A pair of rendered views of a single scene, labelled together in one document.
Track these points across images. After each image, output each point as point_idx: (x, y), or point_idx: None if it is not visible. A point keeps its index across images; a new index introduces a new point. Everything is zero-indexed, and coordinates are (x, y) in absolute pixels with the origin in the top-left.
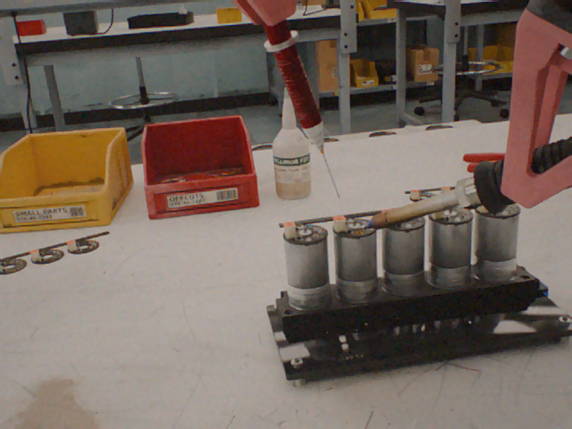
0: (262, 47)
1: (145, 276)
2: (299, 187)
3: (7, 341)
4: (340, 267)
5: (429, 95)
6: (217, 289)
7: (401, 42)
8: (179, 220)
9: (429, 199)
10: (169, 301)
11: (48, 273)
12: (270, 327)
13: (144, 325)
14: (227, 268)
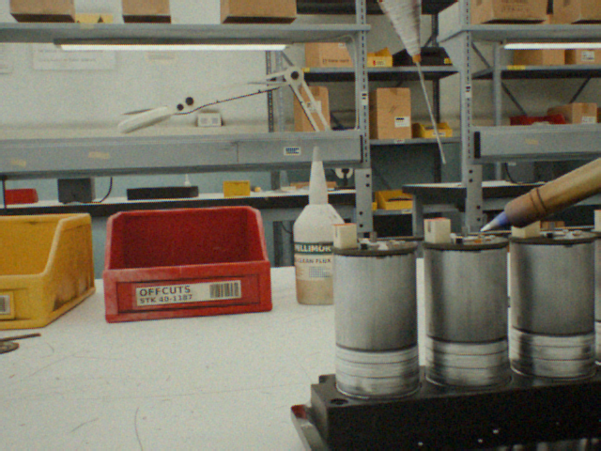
0: (269, 236)
1: (79, 381)
2: (331, 287)
3: None
4: (441, 316)
5: None
6: (200, 396)
7: (419, 228)
8: (150, 323)
9: None
10: (111, 412)
11: None
12: (298, 447)
13: (53, 444)
14: (220, 371)
